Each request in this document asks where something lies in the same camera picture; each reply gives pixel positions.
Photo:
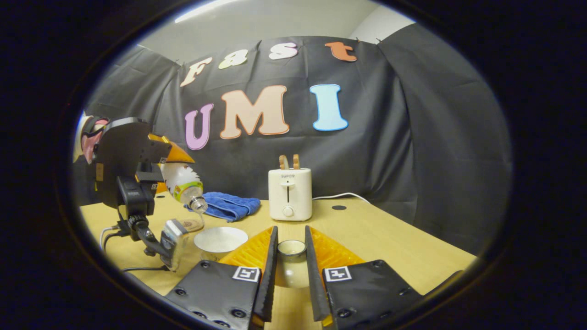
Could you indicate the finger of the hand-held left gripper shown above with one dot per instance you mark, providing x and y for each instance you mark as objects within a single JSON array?
[
  {"x": 179, "y": 156},
  {"x": 160, "y": 187}
]

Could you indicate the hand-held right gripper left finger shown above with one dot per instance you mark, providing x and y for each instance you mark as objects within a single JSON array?
[{"x": 270, "y": 284}]

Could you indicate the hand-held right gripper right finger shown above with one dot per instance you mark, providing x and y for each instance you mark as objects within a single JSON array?
[{"x": 314, "y": 293}]

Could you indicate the clear water bottle white label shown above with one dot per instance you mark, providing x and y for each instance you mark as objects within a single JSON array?
[{"x": 181, "y": 183}]

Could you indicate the cream teacup lid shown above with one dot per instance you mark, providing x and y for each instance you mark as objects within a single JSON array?
[{"x": 291, "y": 266}]

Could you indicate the cream ceramic teacup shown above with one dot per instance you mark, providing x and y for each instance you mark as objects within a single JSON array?
[{"x": 220, "y": 240}]

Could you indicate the blue towel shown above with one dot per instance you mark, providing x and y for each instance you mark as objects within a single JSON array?
[{"x": 229, "y": 206}]

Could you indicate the white toaster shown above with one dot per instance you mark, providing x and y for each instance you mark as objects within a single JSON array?
[{"x": 290, "y": 195}]

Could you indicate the toast bread slice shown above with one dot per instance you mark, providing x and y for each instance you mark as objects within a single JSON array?
[
  {"x": 296, "y": 162},
  {"x": 284, "y": 162}
]

